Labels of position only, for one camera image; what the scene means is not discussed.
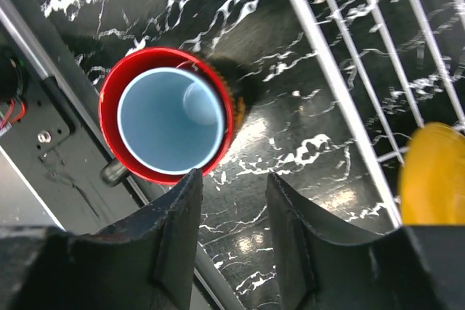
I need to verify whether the red black mug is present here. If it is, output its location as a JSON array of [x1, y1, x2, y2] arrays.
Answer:
[[97, 46, 262, 186]]

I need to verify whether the white wire dish rack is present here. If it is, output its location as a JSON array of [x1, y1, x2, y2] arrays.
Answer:
[[289, 0, 464, 227]]

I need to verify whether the yellow brown-rimmed bowl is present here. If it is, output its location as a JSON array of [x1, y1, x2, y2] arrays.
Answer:
[[398, 122, 464, 225]]

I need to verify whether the black marble mat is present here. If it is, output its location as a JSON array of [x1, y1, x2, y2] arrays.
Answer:
[[1, 0, 393, 309]]

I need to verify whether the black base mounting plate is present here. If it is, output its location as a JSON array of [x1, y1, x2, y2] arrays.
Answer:
[[1, 28, 149, 233]]

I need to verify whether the light blue cup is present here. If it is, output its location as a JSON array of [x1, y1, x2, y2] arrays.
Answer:
[[117, 67, 227, 175]]

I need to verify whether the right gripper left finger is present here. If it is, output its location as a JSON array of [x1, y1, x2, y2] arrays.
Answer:
[[97, 170, 203, 309]]

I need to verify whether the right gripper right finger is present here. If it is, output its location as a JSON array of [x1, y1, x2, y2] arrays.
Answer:
[[265, 174, 392, 309]]

